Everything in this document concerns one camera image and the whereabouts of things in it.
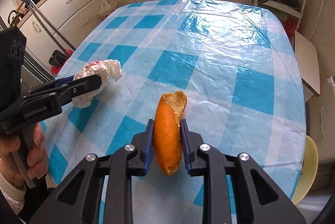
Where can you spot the person's left hand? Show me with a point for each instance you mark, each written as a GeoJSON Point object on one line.
{"type": "Point", "coordinates": [39, 161]}

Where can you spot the white drawer cabinet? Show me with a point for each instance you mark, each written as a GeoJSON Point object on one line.
{"type": "Point", "coordinates": [322, 17]}

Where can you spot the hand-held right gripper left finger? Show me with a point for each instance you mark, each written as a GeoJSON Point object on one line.
{"type": "Point", "coordinates": [148, 148]}

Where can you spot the white paper wrapper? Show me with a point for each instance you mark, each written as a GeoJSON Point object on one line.
{"type": "Point", "coordinates": [110, 68]}

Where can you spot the clear plastic bag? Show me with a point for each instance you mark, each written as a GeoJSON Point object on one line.
{"type": "Point", "coordinates": [331, 85]}

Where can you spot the large orange peel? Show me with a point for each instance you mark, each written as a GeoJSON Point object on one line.
{"type": "Point", "coordinates": [167, 135]}

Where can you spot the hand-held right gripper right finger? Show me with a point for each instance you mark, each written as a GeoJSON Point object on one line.
{"type": "Point", "coordinates": [185, 148]}

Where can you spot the white wooden stool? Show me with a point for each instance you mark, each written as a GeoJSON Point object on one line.
{"type": "Point", "coordinates": [307, 61]}

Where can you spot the person's left forearm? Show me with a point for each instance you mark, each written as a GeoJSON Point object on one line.
{"type": "Point", "coordinates": [10, 195]}

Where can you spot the floral basket with plastic bag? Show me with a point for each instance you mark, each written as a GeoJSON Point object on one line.
{"type": "Point", "coordinates": [108, 9]}

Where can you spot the blue checkered tablecloth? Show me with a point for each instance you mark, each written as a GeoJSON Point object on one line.
{"type": "Point", "coordinates": [209, 69]}

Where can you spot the red plastic bag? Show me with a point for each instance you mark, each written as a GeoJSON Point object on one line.
{"type": "Point", "coordinates": [290, 26]}

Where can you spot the brown kettle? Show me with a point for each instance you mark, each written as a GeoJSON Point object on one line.
{"type": "Point", "coordinates": [14, 17]}

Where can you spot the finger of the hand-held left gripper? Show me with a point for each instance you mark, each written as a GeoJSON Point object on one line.
{"type": "Point", "coordinates": [86, 85]}
{"type": "Point", "coordinates": [65, 80]}

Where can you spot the pale yellow plastic bin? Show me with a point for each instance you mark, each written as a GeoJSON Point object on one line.
{"type": "Point", "coordinates": [310, 161]}

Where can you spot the white cabinet under stove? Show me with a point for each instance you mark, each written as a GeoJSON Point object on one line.
{"type": "Point", "coordinates": [73, 1]}

